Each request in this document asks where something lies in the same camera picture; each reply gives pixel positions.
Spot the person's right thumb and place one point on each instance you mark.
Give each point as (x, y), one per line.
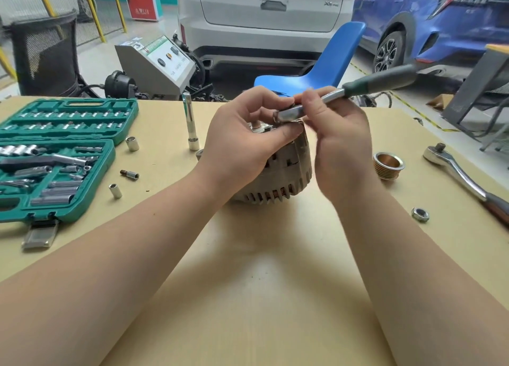
(307, 107)

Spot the copper coloured pulley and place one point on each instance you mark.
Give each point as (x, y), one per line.
(387, 167)

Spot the blue car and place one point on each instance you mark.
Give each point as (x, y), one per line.
(437, 23)

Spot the person's right hand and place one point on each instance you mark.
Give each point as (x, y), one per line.
(342, 147)

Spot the blue plastic chair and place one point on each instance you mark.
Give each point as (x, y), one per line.
(334, 59)

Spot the black round motor part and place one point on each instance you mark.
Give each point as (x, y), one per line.
(118, 85)

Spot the small chrome socket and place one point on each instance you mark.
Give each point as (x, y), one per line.
(115, 191)
(132, 143)

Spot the long chrome deep socket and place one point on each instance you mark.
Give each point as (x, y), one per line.
(190, 119)

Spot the white car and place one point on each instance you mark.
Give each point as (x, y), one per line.
(262, 19)

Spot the small bit adapter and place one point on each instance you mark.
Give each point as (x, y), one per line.
(129, 174)

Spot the green plastic tool case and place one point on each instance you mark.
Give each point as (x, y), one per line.
(87, 117)

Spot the metal case latch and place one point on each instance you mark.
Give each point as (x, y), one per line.
(39, 236)

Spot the person's left hand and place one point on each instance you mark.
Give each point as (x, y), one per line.
(234, 139)

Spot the silver hex nut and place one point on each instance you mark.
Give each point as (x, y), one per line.
(420, 215)

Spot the chrome ratchet wrench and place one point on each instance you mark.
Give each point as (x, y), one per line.
(461, 174)

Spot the person's left forearm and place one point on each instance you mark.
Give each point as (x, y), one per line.
(99, 274)

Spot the black engine assembly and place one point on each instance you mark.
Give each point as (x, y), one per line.
(202, 81)

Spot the black mesh chair back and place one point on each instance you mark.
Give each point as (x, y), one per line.
(45, 55)

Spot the set of chrome sockets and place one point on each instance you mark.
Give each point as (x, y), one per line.
(47, 170)

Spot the person's right forearm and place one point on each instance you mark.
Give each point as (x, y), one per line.
(409, 274)

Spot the person's left thumb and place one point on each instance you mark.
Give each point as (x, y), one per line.
(284, 133)

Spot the grey alternator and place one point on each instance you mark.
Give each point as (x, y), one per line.
(284, 174)

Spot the yellow metal railing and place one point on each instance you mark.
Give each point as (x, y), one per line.
(92, 9)

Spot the brown cardboard piece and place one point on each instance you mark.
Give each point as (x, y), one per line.
(440, 101)

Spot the grey service machine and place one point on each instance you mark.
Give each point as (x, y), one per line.
(159, 65)

